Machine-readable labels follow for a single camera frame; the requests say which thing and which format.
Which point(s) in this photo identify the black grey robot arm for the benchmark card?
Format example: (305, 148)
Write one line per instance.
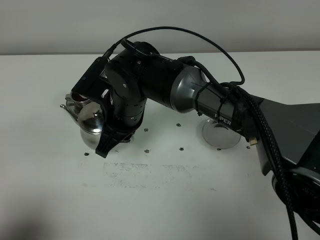
(287, 136)

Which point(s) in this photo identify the left steel teacup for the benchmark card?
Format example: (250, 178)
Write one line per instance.
(77, 99)

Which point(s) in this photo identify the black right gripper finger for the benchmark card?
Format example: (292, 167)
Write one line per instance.
(110, 137)

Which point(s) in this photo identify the left steel saucer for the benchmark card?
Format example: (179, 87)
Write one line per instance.
(75, 108)

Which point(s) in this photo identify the steel teapot base plate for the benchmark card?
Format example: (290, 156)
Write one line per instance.
(219, 136)

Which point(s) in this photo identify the stainless steel teapot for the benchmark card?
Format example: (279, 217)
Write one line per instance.
(90, 121)

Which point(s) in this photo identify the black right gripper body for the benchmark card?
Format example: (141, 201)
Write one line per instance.
(127, 111)

